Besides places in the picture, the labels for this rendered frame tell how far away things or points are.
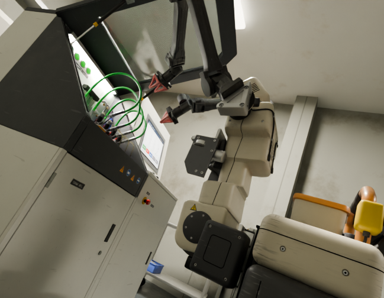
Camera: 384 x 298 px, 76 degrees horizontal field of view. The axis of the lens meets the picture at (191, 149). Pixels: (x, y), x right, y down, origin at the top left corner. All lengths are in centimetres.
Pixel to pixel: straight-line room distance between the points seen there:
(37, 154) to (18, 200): 18
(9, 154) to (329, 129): 389
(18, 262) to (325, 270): 99
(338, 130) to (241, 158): 338
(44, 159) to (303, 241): 89
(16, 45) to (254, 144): 133
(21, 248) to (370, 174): 373
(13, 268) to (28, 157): 40
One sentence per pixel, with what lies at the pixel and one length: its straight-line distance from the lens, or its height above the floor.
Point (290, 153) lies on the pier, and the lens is 372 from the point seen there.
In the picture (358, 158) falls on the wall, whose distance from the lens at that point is 403.
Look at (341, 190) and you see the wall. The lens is 382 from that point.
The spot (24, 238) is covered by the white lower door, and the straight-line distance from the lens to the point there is 111.
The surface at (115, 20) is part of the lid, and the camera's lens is 167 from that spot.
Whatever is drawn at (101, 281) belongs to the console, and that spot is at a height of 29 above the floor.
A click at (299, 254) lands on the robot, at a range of 62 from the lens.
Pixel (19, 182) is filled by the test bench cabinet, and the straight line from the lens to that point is 110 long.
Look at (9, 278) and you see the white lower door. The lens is 118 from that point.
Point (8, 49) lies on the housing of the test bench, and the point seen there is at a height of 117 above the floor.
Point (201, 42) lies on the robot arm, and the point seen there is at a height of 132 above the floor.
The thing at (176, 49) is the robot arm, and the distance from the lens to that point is 127.
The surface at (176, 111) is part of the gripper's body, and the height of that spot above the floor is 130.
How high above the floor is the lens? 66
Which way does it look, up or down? 20 degrees up
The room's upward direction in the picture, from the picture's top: 25 degrees clockwise
